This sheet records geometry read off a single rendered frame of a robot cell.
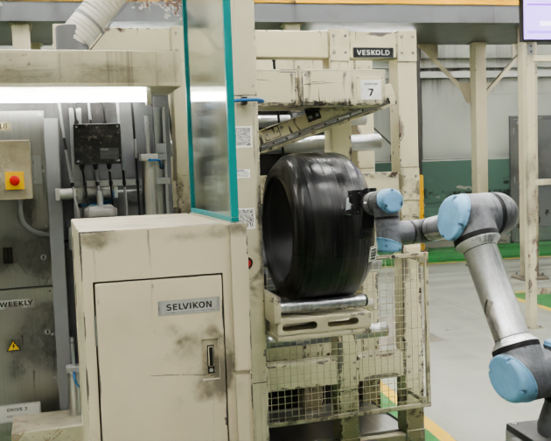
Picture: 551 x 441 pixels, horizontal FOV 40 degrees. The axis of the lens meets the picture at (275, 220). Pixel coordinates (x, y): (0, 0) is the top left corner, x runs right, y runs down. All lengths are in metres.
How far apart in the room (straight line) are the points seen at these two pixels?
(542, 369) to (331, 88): 1.61
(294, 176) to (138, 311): 1.04
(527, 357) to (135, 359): 0.92
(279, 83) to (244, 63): 0.33
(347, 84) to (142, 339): 1.64
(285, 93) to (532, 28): 3.80
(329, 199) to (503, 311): 0.91
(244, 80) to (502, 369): 1.39
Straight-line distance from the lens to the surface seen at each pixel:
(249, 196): 2.73
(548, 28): 6.66
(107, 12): 2.99
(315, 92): 3.09
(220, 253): 1.85
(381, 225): 2.33
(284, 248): 3.12
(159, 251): 1.83
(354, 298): 2.81
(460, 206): 1.97
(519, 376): 1.88
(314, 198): 2.62
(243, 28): 2.77
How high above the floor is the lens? 1.40
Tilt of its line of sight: 4 degrees down
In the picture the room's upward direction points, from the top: 2 degrees counter-clockwise
